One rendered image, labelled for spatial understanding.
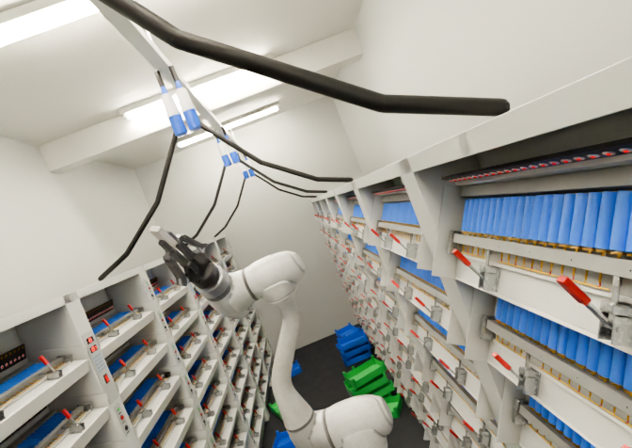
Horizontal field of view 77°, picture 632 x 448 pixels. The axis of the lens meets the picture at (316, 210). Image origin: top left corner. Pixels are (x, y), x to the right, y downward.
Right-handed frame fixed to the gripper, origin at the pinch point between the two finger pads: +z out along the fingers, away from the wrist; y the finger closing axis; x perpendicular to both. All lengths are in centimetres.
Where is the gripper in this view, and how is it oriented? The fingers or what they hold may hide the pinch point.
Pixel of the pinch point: (163, 236)
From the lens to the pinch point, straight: 100.2
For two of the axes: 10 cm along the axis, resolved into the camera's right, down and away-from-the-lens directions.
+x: 9.0, 0.7, -4.2
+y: 3.0, -8.0, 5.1
